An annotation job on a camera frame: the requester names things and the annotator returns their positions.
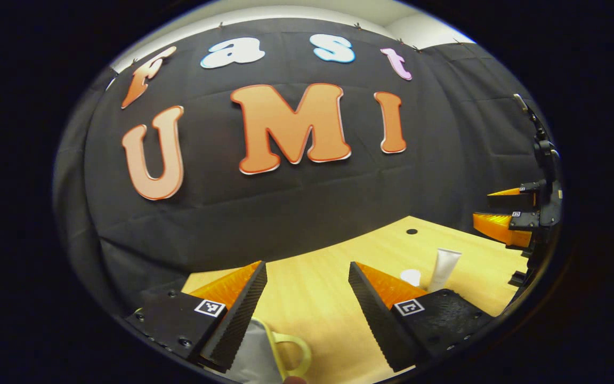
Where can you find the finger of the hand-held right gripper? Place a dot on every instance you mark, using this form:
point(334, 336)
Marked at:
point(509, 198)
point(499, 226)

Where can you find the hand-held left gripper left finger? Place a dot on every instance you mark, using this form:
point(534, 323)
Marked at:
point(240, 314)

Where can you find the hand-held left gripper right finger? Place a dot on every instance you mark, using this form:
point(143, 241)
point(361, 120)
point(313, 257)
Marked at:
point(376, 320)

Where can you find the white pump bottle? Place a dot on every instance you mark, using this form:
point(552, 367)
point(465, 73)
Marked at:
point(411, 277)

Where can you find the white squeeze tube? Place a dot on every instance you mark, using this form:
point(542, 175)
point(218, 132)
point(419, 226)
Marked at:
point(444, 266)

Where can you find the black backdrop cloth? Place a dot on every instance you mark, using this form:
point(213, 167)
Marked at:
point(285, 213)

